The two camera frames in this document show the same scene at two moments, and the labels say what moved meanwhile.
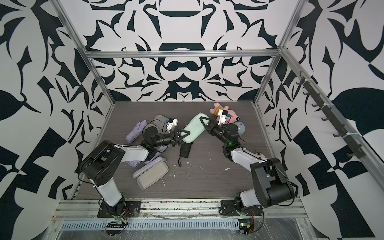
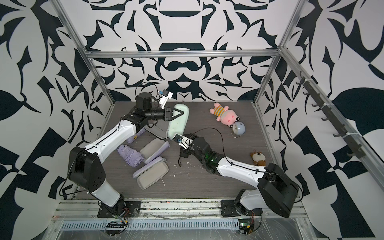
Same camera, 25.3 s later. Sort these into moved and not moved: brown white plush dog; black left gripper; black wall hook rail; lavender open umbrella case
Moved: black left gripper
Not moved: lavender open umbrella case; black wall hook rail; brown white plush dog
